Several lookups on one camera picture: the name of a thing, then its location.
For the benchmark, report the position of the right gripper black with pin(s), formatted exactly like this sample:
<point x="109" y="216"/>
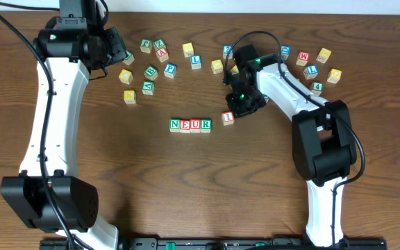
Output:
<point x="241" y="104"/>

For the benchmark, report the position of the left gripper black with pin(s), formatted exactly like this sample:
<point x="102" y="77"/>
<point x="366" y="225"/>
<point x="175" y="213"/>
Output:
<point x="117" y="45"/>

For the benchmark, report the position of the red I block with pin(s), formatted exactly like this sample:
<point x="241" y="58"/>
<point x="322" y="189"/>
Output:
<point x="228" y="118"/>

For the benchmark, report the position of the green R block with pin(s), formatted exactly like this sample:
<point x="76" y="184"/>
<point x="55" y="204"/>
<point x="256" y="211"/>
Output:
<point x="206" y="125"/>

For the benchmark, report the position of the blue P block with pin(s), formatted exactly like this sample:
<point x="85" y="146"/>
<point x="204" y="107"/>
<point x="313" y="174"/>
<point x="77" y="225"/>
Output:
<point x="170" y="70"/>

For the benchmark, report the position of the red E block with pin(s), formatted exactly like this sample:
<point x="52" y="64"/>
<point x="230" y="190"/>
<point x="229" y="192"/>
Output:
<point x="184" y="126"/>

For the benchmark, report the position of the green N block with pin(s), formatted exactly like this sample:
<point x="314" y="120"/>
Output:
<point x="174" y="125"/>

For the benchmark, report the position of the red U block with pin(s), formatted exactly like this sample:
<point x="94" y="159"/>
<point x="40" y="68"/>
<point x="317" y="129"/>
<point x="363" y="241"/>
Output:
<point x="195" y="125"/>

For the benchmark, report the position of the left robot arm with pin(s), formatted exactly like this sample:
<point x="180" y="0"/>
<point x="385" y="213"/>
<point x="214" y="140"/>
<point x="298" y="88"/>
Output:
<point x="47" y="193"/>

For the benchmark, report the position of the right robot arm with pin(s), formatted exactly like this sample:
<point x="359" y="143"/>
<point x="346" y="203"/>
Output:
<point x="324" y="145"/>

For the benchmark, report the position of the green L block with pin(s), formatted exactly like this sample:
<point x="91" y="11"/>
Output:
<point x="129" y="59"/>

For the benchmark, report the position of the yellow C block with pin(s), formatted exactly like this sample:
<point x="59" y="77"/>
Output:
<point x="126" y="76"/>

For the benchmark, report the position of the green J block upper left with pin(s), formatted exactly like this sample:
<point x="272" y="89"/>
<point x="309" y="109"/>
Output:
<point x="146" y="46"/>

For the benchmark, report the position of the yellow O block right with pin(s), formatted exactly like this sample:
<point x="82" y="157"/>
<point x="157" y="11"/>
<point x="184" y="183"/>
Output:
<point x="234" y="70"/>

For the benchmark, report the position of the yellow o block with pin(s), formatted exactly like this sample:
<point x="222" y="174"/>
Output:
<point x="217" y="66"/>
<point x="234" y="70"/>

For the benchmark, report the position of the green B block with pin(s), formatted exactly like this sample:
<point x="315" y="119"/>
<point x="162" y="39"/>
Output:
<point x="151" y="73"/>

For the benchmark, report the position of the green Z block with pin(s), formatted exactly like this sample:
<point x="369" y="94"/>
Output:
<point x="158" y="44"/>

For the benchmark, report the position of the yellow O block left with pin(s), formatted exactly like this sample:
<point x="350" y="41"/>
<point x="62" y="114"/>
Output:
<point x="217" y="66"/>

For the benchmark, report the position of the red A block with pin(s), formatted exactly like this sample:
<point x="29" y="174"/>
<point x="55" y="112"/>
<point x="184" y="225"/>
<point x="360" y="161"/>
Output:
<point x="162" y="54"/>

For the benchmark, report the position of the yellow K block left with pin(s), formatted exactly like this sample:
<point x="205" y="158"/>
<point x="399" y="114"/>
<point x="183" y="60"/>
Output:
<point x="130" y="97"/>

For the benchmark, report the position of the yellow k block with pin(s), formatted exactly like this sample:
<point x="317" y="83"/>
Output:
<point x="323" y="55"/>
<point x="130" y="97"/>

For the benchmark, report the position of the blue 2 block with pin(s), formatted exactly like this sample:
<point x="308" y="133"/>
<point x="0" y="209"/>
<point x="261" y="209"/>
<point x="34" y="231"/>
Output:
<point x="227" y="51"/>

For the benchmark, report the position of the blue L block centre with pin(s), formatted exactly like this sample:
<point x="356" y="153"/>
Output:
<point x="196" y="62"/>

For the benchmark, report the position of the blue l block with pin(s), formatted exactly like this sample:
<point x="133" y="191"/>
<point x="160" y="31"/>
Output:
<point x="196" y="62"/>
<point x="310" y="72"/>

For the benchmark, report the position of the blue D block right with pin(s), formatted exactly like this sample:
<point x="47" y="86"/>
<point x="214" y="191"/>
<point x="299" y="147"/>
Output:
<point x="285" y="51"/>

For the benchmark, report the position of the yellow S block top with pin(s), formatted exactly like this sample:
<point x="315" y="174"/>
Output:
<point x="188" y="49"/>

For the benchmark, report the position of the blue L block right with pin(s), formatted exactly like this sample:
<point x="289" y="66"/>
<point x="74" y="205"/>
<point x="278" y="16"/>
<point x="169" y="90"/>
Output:
<point x="310" y="72"/>

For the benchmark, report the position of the red M block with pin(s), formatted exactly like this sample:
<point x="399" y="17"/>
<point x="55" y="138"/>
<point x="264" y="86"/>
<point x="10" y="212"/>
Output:
<point x="302" y="58"/>

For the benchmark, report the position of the green 4 block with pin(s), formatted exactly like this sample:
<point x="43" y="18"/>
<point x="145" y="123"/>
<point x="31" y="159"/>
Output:
<point x="316" y="88"/>

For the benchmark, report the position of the yellow K block right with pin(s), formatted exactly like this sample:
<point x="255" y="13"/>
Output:
<point x="323" y="55"/>

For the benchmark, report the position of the yellow G block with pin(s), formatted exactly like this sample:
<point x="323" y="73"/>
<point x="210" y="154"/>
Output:
<point x="334" y="76"/>

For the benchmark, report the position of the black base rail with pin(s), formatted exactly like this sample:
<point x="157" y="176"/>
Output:
<point x="275" y="243"/>

